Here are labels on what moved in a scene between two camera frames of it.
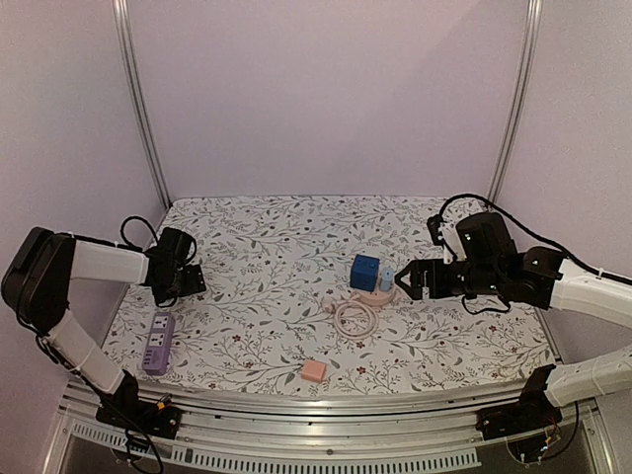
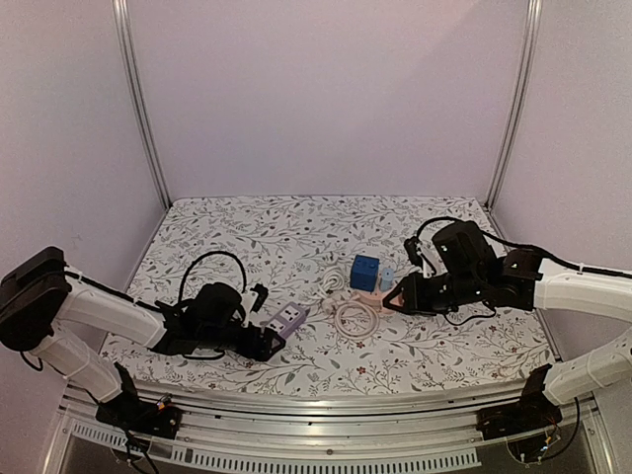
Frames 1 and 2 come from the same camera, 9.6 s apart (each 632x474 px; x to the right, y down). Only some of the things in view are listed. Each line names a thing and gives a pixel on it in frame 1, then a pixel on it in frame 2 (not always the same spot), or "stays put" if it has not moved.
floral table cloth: (300, 292) stays put
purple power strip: (158, 344) -> (288, 319)
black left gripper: (195, 281) -> (263, 351)
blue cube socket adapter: (364, 273) stays put
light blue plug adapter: (386, 279) stays put
